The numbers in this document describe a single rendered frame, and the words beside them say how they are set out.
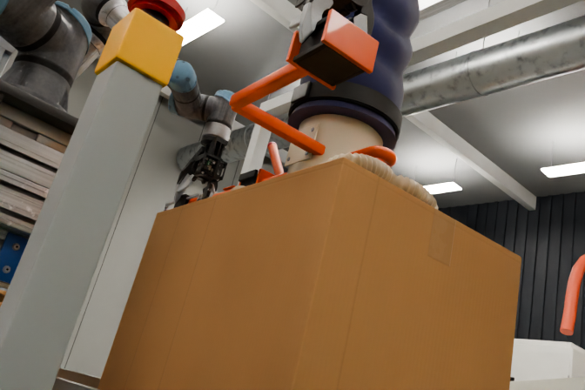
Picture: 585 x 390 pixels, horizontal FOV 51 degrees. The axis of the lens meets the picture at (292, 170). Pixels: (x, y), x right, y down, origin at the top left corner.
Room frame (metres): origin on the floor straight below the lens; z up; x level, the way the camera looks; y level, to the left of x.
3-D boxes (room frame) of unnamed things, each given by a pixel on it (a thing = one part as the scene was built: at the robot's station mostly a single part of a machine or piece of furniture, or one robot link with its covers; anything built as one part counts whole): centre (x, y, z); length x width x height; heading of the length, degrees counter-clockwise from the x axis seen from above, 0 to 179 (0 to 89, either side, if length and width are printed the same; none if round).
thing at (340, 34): (0.70, -0.01, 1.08); 0.09 x 0.08 x 0.05; 122
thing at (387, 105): (1.09, -0.07, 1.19); 0.23 x 0.23 x 0.04
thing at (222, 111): (1.58, 0.24, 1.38); 0.09 x 0.08 x 0.11; 85
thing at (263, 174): (1.30, 0.06, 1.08); 0.10 x 0.08 x 0.06; 122
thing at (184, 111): (1.58, 0.34, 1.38); 0.11 x 0.11 x 0.08; 85
